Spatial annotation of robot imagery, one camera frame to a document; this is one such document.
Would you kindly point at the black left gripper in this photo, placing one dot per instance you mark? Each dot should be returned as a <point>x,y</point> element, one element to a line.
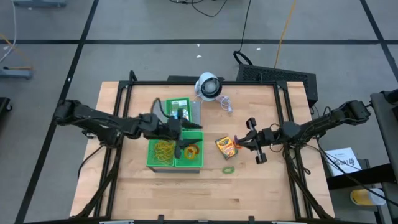
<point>168,130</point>

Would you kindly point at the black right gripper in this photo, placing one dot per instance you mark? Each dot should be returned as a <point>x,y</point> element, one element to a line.
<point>264,138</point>

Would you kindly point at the yellow rubber bands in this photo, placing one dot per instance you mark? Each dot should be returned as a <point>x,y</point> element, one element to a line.
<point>163,151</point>

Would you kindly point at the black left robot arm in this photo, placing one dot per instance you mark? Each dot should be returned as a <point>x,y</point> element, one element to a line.
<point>93,119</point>

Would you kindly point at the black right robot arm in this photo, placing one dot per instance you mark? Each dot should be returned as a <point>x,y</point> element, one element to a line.
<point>326,121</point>

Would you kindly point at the green plastic slotted basket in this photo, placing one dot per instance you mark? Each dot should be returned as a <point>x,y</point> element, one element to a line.
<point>168,109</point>
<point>201,161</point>
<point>150,163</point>

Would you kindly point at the black perforated computer case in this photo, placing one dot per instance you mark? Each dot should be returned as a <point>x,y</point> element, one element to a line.
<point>280,74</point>

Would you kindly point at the white paper sheet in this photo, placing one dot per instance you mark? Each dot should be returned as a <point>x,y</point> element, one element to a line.
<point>342,155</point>

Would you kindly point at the yellow and white cup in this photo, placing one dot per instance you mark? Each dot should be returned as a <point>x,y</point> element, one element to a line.
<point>363,197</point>

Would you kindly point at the black rolling cart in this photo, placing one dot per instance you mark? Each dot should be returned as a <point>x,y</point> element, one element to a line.
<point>387,130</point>

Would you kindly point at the grey floor stand foot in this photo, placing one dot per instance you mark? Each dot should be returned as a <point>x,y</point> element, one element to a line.
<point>15,74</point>
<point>40,3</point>

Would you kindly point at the black floor object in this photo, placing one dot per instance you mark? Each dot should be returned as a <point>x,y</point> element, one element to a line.
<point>3,107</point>

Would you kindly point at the black aluminium rig frame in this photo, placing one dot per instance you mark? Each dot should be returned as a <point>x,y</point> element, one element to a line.
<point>248,83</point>

